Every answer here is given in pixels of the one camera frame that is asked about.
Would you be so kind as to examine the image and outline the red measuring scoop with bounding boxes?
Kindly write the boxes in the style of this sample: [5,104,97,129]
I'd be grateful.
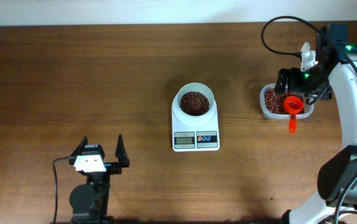
[283,96,304,134]

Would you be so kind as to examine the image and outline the red adzuki beans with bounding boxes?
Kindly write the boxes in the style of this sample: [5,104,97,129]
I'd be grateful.
[264,89,304,114]

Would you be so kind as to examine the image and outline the clear plastic container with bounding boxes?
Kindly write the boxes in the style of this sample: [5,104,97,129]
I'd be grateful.
[259,83,315,120]

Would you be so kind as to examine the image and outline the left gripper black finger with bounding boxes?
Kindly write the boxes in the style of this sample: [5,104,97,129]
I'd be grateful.
[70,136,88,158]
[115,134,129,167]

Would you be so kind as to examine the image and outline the grey-white bowl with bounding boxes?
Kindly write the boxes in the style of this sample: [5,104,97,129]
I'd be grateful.
[172,82,217,126]

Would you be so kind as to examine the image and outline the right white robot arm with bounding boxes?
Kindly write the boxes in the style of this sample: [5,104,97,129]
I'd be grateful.
[275,24,357,223]

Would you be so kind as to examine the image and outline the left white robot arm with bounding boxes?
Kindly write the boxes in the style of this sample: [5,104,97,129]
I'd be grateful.
[69,135,130,224]

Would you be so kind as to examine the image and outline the beans in bowl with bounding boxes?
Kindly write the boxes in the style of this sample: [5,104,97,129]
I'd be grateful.
[180,91,210,116]

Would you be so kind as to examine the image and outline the white kitchen scale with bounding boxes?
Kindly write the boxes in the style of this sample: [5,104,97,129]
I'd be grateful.
[172,94,220,152]

